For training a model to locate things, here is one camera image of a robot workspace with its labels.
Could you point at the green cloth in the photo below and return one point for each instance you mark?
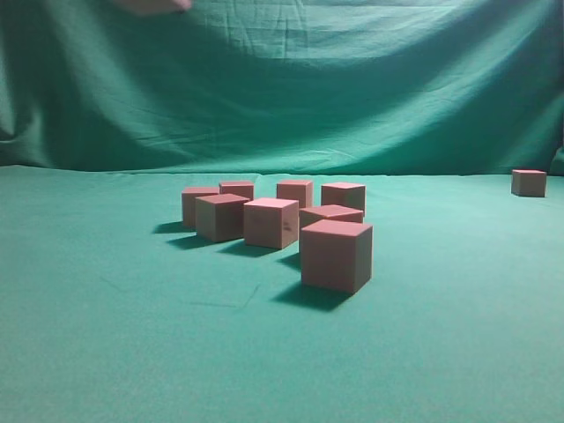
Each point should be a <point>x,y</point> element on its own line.
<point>112,311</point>

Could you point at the pink cube column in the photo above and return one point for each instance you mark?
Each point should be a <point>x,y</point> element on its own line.
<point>155,7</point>
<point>528,183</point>
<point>239,188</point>
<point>189,196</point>
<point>271,222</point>
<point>348,194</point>
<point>309,215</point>
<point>220,217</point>
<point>300,191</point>
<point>336,255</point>

